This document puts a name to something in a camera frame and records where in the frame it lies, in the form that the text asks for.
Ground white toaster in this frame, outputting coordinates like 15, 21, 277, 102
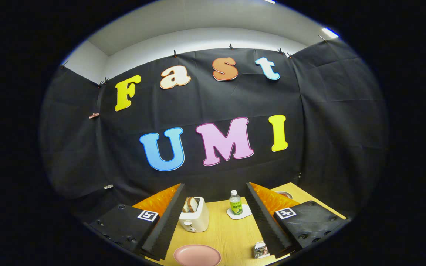
179, 197, 210, 232

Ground green label drink bottle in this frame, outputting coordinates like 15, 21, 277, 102
229, 190, 243, 215

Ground white square coaster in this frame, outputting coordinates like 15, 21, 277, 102
227, 204, 253, 220

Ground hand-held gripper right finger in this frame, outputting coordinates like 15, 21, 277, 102
244, 182, 348, 259

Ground perforated metal basket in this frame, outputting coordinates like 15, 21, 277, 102
253, 241, 271, 259

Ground pink round plate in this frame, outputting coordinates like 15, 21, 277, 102
173, 244, 222, 266

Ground black backdrop cloth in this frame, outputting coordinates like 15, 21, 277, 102
40, 37, 389, 226

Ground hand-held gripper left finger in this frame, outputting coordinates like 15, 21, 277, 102
89, 183, 186, 261

